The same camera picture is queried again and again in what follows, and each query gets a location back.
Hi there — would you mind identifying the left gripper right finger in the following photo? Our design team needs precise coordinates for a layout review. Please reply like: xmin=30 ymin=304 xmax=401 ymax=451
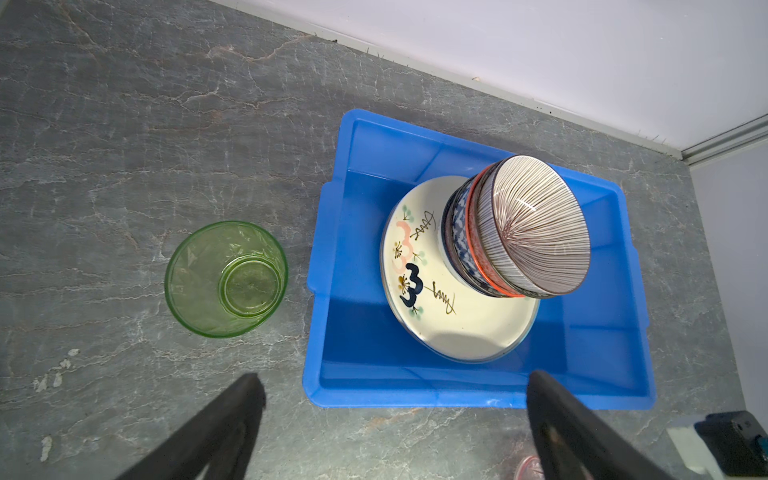
xmin=526 ymin=370 xmax=671 ymax=479

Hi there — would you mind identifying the purple striped bowl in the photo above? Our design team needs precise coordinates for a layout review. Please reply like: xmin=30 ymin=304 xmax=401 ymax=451
xmin=472 ymin=155 xmax=591 ymax=298

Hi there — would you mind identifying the green glass cup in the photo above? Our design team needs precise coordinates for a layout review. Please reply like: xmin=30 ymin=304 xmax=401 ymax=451
xmin=164 ymin=220 xmax=288 ymax=338

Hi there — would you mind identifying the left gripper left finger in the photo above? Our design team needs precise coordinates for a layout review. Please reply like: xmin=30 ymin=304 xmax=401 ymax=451
xmin=119 ymin=373 xmax=266 ymax=479

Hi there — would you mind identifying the orange patterned bowl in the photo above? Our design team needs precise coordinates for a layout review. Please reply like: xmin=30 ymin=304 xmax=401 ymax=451
xmin=465 ymin=165 xmax=524 ymax=298

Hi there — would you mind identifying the blue plastic bin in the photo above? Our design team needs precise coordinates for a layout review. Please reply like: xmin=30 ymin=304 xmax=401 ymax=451
xmin=303 ymin=109 xmax=656 ymax=410

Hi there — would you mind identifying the pink glass cup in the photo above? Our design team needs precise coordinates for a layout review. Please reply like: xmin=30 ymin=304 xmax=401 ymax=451
xmin=513 ymin=455 xmax=545 ymax=480

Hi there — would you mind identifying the cream painted plate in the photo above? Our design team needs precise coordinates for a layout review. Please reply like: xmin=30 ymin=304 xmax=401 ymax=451
xmin=380 ymin=176 xmax=540 ymax=363

